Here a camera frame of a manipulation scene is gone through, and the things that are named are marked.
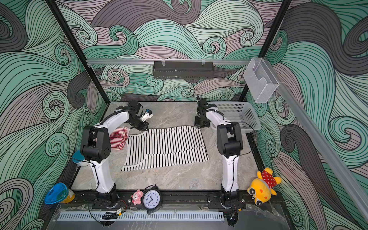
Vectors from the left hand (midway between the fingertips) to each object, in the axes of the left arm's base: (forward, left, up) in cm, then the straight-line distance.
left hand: (147, 128), depth 95 cm
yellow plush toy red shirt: (-36, -64, +2) cm, 74 cm away
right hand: (+4, -36, -2) cm, 36 cm away
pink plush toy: (-41, -1, -3) cm, 41 cm away
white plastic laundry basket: (+19, -71, -3) cm, 74 cm away
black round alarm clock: (-41, -9, -4) cm, 42 cm away
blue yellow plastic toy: (-40, +36, +2) cm, 54 cm away
